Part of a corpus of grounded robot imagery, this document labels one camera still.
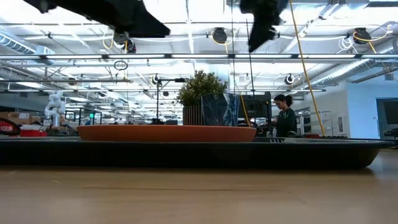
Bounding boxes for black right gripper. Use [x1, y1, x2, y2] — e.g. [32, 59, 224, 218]
[239, 0, 289, 53]

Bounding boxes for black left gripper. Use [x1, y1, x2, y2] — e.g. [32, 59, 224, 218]
[23, 0, 171, 39]

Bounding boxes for blue faceted glass cup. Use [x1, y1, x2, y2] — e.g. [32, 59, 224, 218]
[200, 92, 240, 127]

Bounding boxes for orange round plate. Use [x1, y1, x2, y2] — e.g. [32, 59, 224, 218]
[76, 124, 257, 143]

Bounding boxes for black plastic tray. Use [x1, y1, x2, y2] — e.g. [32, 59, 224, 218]
[0, 136, 396, 170]

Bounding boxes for black computer monitor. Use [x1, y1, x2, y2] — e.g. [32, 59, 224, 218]
[238, 93, 272, 119]

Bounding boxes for potted plant in ribbed pot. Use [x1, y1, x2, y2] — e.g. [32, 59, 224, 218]
[176, 70, 228, 126]

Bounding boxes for red box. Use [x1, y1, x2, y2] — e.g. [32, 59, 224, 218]
[19, 129, 48, 138]

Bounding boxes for brown cardboard box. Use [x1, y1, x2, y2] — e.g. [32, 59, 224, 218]
[0, 111, 41, 125]

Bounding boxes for red black round object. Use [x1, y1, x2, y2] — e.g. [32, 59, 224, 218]
[0, 117, 21, 137]

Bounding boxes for black ceiling cable reel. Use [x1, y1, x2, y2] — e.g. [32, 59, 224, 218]
[353, 27, 371, 45]
[213, 27, 228, 44]
[112, 32, 137, 54]

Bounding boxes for black camera stand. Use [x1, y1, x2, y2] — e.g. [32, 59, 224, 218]
[151, 73, 187, 125]

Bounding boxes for long yellow cable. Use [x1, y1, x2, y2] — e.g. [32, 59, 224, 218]
[289, 0, 326, 137]

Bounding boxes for grey ventilation duct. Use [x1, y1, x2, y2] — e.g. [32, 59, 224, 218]
[0, 32, 55, 56]

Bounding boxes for dark wall screen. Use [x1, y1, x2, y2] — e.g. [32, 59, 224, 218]
[376, 98, 398, 139]

